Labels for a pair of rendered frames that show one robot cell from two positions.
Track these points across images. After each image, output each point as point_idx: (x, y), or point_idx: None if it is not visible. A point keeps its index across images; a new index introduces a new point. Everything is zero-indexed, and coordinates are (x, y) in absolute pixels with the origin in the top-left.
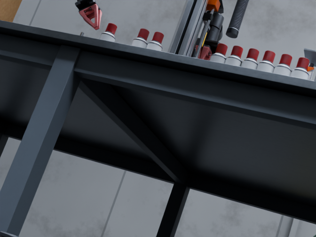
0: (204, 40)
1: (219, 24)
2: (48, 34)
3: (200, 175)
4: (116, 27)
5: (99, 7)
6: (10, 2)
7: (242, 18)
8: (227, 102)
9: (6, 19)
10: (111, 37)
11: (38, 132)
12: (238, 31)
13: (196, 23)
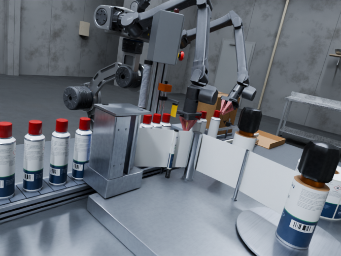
0: (175, 112)
1: (186, 94)
2: None
3: None
4: (215, 111)
5: (233, 99)
6: (208, 113)
7: (140, 95)
8: None
9: (208, 121)
10: (211, 119)
11: None
12: (137, 106)
13: (148, 107)
